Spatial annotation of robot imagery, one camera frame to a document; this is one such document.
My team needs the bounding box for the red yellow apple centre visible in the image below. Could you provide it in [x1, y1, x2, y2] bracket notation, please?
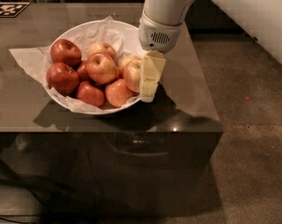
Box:
[87, 52, 117, 85]

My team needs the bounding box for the black white fiducial marker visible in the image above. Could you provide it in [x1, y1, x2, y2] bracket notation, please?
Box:
[0, 2, 30, 18]

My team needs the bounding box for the orange red apple front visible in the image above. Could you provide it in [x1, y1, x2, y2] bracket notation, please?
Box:
[105, 78, 134, 107]

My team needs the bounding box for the red apple front left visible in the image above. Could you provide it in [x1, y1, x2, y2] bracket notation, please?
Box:
[76, 81, 106, 107]

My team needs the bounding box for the pale apple at back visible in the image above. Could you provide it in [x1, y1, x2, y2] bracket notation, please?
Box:
[87, 42, 117, 60]

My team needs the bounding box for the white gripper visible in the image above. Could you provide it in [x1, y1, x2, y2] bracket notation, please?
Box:
[138, 12, 182, 103]

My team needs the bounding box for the white tissue paper liner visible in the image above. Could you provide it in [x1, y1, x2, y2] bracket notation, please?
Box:
[8, 15, 145, 114]

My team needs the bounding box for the dark cabinet in background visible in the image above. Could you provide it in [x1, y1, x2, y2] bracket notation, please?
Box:
[64, 0, 244, 34]

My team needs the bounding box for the pale apple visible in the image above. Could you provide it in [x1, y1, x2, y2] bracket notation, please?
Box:
[87, 42, 117, 60]
[119, 54, 139, 75]

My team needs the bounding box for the yellow red apple with sticker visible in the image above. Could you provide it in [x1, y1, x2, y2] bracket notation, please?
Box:
[123, 59, 141, 92]

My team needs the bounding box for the dark red apple top left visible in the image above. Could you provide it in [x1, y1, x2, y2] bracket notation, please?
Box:
[50, 39, 82, 67]

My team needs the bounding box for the dark red apple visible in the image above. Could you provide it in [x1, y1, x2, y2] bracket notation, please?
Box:
[46, 63, 80, 95]
[50, 39, 82, 67]

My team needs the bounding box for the pale apple behind right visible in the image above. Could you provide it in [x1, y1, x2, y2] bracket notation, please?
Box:
[119, 54, 139, 75]

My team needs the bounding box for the small red apple hidden middle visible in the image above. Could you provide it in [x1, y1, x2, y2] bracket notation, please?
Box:
[77, 60, 90, 81]

